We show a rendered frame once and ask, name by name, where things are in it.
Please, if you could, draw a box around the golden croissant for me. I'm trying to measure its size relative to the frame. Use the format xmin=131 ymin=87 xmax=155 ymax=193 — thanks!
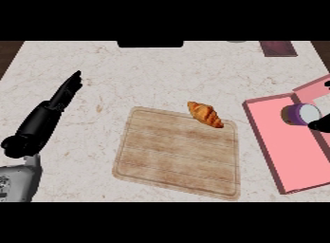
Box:
xmin=186 ymin=101 xmax=226 ymax=129

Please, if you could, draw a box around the pink cardboard box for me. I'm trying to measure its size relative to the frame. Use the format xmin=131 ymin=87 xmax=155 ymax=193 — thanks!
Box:
xmin=242 ymin=66 xmax=330 ymax=196

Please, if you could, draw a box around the purple can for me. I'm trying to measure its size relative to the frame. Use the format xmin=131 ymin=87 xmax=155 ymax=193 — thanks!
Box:
xmin=280 ymin=103 xmax=323 ymax=126

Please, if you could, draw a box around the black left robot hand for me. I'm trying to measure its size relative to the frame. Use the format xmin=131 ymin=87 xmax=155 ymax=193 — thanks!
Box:
xmin=0 ymin=69 xmax=84 ymax=159

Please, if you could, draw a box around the wooden cutting board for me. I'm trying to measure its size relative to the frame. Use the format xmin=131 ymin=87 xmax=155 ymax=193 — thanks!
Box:
xmin=112 ymin=105 xmax=242 ymax=201

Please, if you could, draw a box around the dark purple block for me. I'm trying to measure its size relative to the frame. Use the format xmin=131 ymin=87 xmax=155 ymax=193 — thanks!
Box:
xmin=259 ymin=40 xmax=299 ymax=58

